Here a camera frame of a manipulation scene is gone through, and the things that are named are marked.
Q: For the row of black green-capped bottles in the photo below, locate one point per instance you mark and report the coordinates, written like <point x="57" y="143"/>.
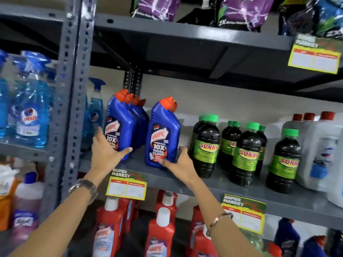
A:
<point x="245" y="157"/>

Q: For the person's left hand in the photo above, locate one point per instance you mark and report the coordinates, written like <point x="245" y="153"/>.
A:
<point x="103" y="157"/>

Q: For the orange bottle with white top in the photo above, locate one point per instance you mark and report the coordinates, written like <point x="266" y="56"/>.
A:
<point x="6" y="200"/>

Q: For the silver wristwatch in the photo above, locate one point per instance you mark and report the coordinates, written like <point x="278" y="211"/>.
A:
<point x="85" y="186"/>

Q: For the pink liquid bottle blue cap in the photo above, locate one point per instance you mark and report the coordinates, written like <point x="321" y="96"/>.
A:
<point x="26" y="206"/>

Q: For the blue glass cleaner spray bottle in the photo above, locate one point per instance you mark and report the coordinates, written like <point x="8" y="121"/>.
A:
<point x="96" y="109"/>
<point x="51" y="88"/>
<point x="2" y="104"/>
<point x="30" y="104"/>

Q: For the yellow shelf price label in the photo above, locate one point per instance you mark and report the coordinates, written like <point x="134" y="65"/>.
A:
<point x="126" y="186"/>
<point x="315" y="56"/>
<point x="245" y="214"/>

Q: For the white jug with red cap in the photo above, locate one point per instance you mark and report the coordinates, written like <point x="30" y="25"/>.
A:
<point x="317" y="147"/>
<point x="293" y="123"/>
<point x="309" y="116"/>

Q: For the person's right forearm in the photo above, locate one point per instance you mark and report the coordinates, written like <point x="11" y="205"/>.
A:
<point x="219" y="222"/>

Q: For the purple detergent packet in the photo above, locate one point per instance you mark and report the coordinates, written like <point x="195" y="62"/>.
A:
<point x="243" y="12"/>
<point x="156" y="7"/>

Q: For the grey metal shelf rack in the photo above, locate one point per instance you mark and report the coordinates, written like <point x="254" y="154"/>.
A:
<point x="187" y="32"/>
<point x="60" y="104"/>

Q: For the person's left thumb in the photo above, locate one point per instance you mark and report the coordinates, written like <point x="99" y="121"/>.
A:
<point x="124" y="152"/>

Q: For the black pouch with white cap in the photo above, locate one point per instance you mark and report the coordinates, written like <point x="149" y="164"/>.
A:
<point x="199" y="17"/>

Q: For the blue toilet cleaner bottle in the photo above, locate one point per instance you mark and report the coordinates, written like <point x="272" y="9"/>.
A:
<point x="286" y="238"/>
<point x="146" y="120"/>
<point x="163" y="123"/>
<point x="135" y="100"/>
<point x="313" y="247"/>
<point x="129" y="97"/>
<point x="118" y="115"/>

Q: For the person's right thumb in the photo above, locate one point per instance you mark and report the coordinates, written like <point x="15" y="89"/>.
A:
<point x="166" y="163"/>

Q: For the blue detergent packet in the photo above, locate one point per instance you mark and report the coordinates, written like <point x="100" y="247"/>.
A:
<point x="329" y="18"/>

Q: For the person's right hand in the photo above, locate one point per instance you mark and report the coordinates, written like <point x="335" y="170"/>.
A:
<point x="183" y="168"/>

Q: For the clear green liquid bottle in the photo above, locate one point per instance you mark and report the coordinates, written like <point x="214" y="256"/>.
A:
<point x="253" y="239"/>

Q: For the group of red cleaner bottles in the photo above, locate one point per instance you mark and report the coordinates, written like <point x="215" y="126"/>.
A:
<point x="159" y="232"/>

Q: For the person's left forearm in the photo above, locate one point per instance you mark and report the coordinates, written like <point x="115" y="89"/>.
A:
<point x="59" y="222"/>

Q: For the dark detergent packet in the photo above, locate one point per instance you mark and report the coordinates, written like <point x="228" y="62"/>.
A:
<point x="296" y="18"/>

